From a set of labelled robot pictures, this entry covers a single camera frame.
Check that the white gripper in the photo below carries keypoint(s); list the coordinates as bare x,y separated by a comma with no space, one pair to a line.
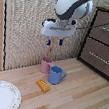
57,29

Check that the blue mug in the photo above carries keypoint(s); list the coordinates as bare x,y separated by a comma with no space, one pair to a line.
54,76

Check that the grey cabinet door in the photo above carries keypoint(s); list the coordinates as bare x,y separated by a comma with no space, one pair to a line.
106,20

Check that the black framed drawer cabinet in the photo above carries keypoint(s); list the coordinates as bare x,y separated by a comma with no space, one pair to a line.
98,70

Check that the brown lower drawer front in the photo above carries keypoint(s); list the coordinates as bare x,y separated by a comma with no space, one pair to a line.
105,67

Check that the pink mug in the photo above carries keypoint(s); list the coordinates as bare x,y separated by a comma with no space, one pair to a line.
45,66

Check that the yellow rectangular block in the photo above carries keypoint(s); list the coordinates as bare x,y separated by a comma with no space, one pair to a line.
43,85

